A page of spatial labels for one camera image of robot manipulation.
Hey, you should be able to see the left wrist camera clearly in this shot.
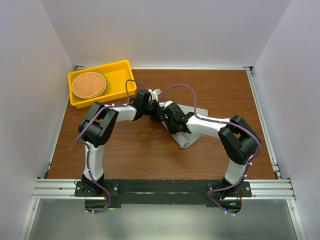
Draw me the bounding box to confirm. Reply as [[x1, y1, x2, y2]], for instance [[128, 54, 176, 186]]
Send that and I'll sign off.
[[149, 88, 162, 102]]

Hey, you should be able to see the aluminium frame rail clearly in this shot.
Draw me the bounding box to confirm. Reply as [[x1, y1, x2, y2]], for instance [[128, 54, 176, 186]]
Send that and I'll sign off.
[[19, 179, 307, 240]]

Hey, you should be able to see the yellow plastic bin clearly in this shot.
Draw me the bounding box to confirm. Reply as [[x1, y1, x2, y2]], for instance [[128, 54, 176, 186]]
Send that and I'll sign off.
[[68, 60, 137, 109]]

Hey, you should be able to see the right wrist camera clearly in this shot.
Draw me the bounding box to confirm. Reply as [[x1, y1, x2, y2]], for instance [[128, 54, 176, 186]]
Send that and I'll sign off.
[[159, 100, 173, 109]]

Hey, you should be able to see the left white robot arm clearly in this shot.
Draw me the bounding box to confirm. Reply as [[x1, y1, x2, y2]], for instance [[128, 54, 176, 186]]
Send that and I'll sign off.
[[76, 89, 161, 196]]

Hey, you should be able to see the grey cloth napkin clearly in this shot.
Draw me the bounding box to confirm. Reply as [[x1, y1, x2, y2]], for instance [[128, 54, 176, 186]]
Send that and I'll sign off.
[[171, 104, 203, 149]]

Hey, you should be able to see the round woven coaster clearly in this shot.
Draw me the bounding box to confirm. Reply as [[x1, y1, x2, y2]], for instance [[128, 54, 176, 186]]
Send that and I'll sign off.
[[71, 72, 108, 99]]

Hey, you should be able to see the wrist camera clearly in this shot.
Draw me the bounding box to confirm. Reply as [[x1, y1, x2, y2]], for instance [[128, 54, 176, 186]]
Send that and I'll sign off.
[[159, 100, 173, 109], [149, 88, 162, 102]]

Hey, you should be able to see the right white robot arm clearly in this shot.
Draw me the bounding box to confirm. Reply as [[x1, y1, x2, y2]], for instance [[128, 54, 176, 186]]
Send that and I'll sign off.
[[158, 101, 261, 197]]

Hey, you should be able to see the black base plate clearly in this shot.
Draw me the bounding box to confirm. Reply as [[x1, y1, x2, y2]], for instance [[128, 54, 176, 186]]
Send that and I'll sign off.
[[74, 179, 252, 213]]

